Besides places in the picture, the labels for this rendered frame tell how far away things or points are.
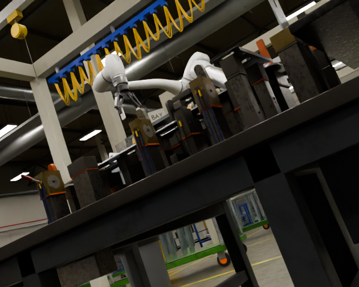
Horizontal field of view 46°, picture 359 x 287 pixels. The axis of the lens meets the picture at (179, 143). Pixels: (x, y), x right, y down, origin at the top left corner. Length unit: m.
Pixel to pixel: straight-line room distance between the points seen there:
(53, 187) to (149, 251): 2.57
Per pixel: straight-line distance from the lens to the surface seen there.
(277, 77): 1.63
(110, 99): 10.25
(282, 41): 1.50
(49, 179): 2.16
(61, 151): 5.82
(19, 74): 6.06
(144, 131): 1.73
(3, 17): 4.97
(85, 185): 1.98
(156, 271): 4.61
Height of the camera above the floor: 0.52
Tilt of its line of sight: 12 degrees up
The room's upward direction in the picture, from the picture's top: 20 degrees counter-clockwise
